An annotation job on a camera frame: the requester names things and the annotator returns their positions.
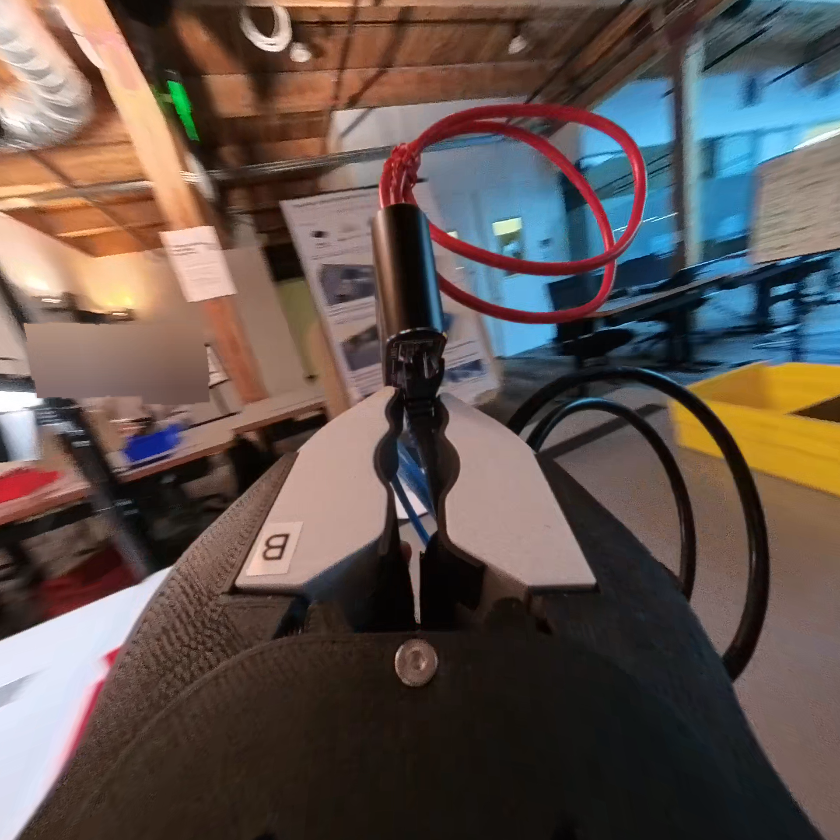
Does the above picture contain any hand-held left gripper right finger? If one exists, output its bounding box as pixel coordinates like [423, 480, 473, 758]
[420, 392, 598, 623]

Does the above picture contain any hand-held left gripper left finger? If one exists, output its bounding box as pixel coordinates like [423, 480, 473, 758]
[234, 386, 417, 626]

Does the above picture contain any black ethernet cable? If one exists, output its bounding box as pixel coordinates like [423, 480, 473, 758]
[386, 331, 770, 681]

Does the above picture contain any black ethernet coupler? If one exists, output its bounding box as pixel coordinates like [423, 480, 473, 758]
[369, 202, 452, 343]

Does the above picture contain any red ethernet cable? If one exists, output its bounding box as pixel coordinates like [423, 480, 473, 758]
[378, 103, 648, 324]

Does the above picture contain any grey side table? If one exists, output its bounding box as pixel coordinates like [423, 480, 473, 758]
[0, 392, 330, 526]

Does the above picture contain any blue plastic bin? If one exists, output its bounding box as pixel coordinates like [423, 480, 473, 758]
[123, 423, 189, 468]

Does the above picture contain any black office chair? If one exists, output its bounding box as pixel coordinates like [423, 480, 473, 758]
[556, 327, 635, 370]

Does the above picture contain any large instruction poster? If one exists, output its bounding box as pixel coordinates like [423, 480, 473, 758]
[280, 184, 501, 406]

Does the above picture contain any yellow plastic bin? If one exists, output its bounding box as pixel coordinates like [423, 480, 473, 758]
[668, 362, 840, 497]

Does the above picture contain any white paper notice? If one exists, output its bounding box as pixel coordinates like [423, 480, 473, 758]
[159, 226, 238, 303]

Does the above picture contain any brown-topped desk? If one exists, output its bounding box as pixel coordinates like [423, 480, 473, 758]
[548, 251, 840, 370]

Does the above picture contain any white paper sheet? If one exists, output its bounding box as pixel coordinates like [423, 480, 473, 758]
[0, 567, 173, 840]

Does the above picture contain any whiteboard sign on stand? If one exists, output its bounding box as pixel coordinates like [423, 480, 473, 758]
[750, 140, 840, 265]

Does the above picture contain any green exit sign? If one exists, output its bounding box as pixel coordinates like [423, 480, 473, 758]
[163, 77, 202, 143]

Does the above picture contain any blue ethernet cable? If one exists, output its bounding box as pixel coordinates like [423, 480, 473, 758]
[391, 438, 435, 547]

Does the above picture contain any wooden support post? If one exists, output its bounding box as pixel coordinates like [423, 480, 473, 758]
[51, 0, 265, 409]

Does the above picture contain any coiled white cable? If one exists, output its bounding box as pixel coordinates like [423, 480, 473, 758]
[238, 5, 294, 51]

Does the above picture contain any silver air duct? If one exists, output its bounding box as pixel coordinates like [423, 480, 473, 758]
[0, 0, 94, 151]

